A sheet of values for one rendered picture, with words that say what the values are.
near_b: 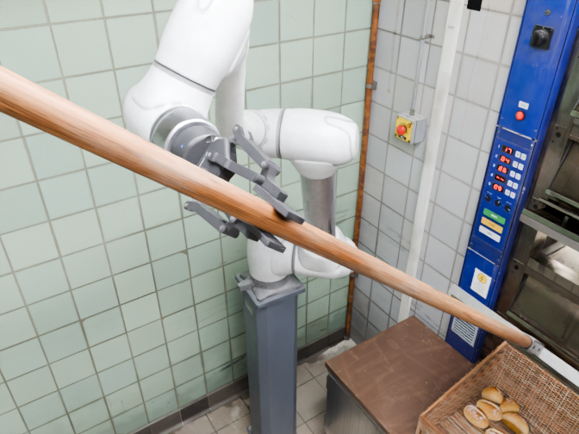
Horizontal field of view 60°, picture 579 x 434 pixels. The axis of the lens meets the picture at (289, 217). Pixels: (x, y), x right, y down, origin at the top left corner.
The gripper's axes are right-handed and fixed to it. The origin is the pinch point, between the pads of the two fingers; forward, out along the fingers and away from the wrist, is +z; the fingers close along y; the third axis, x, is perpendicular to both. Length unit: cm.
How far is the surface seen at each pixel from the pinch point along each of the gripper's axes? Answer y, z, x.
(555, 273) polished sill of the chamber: -21, -20, -144
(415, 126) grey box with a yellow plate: -40, -86, -119
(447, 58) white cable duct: -63, -80, -105
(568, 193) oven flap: -42, -24, -123
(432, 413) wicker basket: 44, -24, -142
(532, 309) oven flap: -7, -23, -155
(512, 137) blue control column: -49, -47, -115
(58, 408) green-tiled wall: 135, -120, -73
